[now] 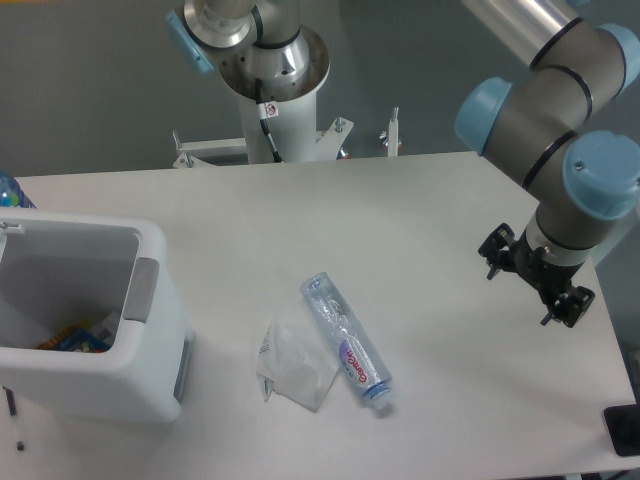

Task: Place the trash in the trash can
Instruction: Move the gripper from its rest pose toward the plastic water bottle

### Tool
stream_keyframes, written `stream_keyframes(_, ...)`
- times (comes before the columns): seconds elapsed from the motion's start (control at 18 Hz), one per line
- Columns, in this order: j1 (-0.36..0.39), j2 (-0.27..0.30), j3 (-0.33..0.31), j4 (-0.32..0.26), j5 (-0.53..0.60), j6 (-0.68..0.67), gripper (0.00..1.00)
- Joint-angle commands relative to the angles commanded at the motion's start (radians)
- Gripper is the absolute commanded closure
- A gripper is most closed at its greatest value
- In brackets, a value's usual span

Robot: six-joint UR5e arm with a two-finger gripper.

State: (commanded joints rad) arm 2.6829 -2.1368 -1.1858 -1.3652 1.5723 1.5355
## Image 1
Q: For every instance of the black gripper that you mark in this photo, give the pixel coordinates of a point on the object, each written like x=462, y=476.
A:
x=565, y=303

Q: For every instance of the clear plastic water bottle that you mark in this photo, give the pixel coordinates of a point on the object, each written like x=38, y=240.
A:
x=347, y=338

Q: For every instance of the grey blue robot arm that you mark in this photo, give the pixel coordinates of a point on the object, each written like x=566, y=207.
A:
x=584, y=184

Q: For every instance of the white trash can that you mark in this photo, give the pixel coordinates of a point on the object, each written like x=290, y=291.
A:
x=58, y=269

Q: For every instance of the black device at table edge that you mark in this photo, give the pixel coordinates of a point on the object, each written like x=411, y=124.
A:
x=623, y=426

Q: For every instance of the clear plastic wrapper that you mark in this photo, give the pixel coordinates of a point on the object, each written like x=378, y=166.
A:
x=295, y=362

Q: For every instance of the colourful snack bag in bin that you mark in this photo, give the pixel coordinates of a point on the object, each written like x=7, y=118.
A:
x=77, y=337

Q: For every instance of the blue bottle at table edge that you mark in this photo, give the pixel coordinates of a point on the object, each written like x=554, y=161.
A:
x=12, y=195

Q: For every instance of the black pen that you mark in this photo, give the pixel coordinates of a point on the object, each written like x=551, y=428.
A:
x=13, y=415

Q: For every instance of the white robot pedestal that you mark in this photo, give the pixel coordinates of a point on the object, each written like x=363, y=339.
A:
x=276, y=92

